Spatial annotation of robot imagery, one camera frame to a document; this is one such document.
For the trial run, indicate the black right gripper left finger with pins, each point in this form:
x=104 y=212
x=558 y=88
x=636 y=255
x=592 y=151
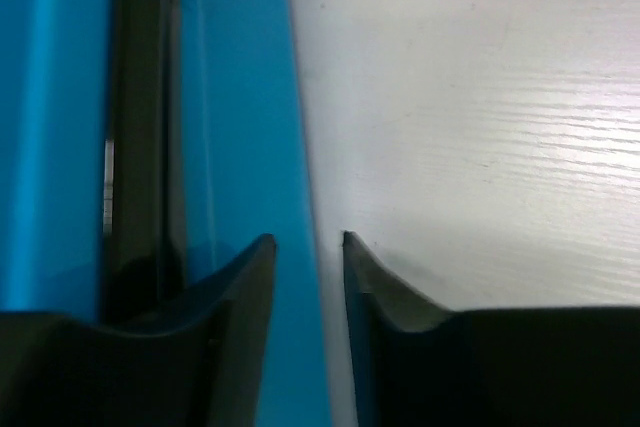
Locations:
x=196 y=361

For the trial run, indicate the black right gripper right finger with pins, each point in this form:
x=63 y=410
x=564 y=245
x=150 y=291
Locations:
x=417 y=363

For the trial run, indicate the blue hard-shell suitcase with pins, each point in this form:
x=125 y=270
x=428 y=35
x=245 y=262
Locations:
x=144 y=145

